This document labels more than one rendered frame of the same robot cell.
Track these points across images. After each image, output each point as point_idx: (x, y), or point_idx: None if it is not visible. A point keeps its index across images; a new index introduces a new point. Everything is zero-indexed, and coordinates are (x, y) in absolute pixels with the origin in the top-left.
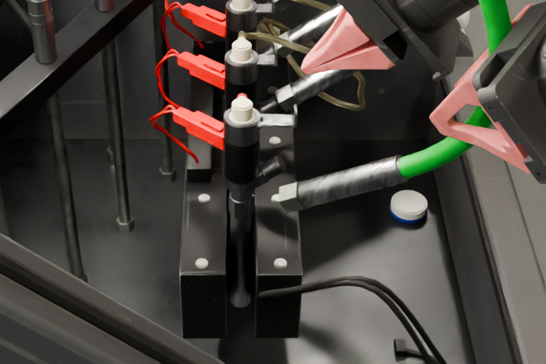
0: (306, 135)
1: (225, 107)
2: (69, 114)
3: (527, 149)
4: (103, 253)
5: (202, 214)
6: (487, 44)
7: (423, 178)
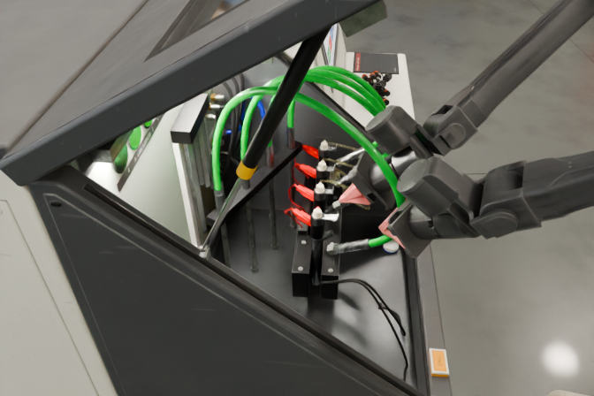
0: (351, 212)
1: (313, 208)
2: (255, 199)
3: (404, 246)
4: (265, 258)
5: (302, 248)
6: (454, 158)
7: None
